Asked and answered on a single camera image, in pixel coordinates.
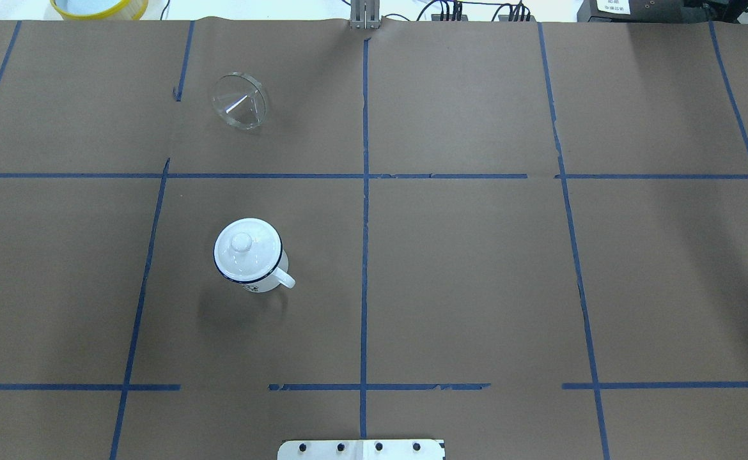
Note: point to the brown paper table cover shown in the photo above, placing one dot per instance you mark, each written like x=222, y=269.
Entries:
x=527, y=240

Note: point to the yellow tape roll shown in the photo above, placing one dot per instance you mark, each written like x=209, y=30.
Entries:
x=100, y=10

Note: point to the clear plastic funnel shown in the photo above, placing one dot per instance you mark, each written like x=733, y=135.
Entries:
x=240, y=101

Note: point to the white enamel mug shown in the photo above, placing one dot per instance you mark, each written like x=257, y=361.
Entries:
x=265, y=276

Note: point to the aluminium frame post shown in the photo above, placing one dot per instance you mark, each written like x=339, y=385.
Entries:
x=365, y=14

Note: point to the black box device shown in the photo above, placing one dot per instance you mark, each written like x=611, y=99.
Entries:
x=660, y=12

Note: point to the white camera stand base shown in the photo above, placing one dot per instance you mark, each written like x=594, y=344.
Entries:
x=362, y=449

